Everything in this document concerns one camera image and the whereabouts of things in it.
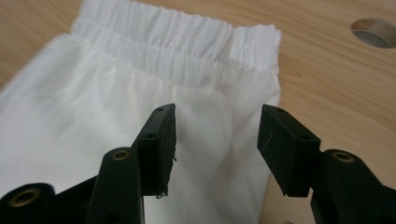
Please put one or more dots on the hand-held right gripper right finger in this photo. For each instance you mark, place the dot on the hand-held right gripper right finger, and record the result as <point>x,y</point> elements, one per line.
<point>289,155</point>

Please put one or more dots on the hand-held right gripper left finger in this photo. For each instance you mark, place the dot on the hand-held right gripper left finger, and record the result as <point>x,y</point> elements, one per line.
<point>155,149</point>

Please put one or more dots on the white skirt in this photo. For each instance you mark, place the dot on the white skirt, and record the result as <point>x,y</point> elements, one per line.
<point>109,93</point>

